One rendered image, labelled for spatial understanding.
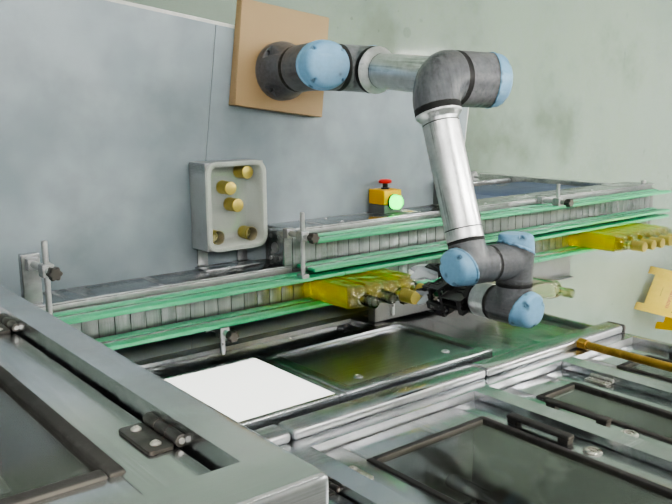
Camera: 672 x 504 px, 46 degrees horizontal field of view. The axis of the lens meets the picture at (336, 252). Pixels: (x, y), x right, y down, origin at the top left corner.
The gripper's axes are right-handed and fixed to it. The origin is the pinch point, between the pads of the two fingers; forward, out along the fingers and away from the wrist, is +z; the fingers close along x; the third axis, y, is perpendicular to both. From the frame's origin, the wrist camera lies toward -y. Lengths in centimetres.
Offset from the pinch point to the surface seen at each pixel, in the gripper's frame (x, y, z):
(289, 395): 4.4, 44.5, -3.0
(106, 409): -47, 95, -66
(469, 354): 19.9, -1.7, -9.3
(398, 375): 12.3, 20.4, -9.2
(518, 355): 24.1, -11.4, -15.6
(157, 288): -16, 49, 35
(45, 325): -48, 91, -41
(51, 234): -35, 63, 47
